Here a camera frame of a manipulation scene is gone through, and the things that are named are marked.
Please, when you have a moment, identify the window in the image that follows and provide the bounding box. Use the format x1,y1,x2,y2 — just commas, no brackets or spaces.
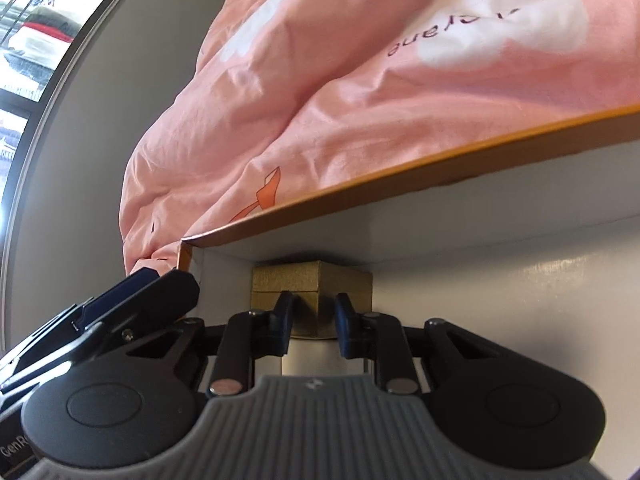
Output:
0,0,151,271

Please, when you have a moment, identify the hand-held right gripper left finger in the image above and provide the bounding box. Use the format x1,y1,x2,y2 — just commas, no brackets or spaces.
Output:
125,291,295,395

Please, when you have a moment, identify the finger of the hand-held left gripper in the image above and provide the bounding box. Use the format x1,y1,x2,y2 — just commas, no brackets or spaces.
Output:
75,267,162,328
85,271,201,356

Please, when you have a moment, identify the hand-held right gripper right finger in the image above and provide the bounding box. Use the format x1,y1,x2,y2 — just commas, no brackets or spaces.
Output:
334,292,501,393

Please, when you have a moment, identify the orange cardboard box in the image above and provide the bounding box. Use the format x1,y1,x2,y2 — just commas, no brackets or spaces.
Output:
176,105,640,480

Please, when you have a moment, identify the gold gift box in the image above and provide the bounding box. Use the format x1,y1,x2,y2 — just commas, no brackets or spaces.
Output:
251,260,373,341

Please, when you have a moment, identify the pink printed blanket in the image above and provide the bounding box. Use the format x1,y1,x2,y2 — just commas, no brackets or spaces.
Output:
117,0,640,276

